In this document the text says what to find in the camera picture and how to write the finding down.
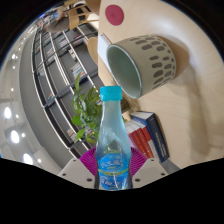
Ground round ceiling lights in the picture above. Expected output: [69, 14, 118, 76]
[3, 53, 35, 166]

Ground dark blue thick book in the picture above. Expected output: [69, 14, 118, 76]
[129, 110, 170, 164]

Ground green potted plant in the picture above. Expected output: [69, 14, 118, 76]
[70, 72, 134, 145]

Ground person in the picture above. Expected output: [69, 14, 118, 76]
[49, 8, 73, 33]

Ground red book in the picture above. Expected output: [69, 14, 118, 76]
[132, 121, 155, 160]
[125, 123, 148, 158]

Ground beige patterned ceramic mug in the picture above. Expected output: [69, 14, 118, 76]
[105, 34, 178, 100]

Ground clear blue-capped drink bottle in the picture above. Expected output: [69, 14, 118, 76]
[94, 85, 133, 192]

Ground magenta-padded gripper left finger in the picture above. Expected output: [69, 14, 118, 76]
[57, 146, 101, 190]

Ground slatted wooden chairs group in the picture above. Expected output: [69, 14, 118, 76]
[64, 0, 100, 32]

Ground flat round red coaster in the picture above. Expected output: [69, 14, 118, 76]
[104, 4, 125, 27]

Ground grey bookshelf unit with books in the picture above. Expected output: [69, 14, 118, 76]
[30, 19, 102, 160]

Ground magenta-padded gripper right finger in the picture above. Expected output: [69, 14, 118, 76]
[128, 146, 170, 190]

